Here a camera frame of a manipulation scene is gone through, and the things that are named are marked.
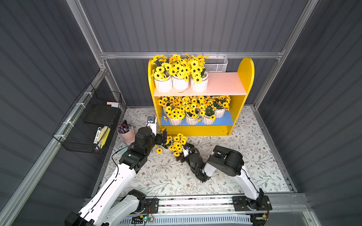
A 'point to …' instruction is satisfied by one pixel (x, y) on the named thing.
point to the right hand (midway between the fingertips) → (181, 146)
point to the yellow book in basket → (103, 136)
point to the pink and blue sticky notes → (113, 104)
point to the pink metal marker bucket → (126, 132)
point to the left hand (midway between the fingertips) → (156, 128)
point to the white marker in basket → (97, 136)
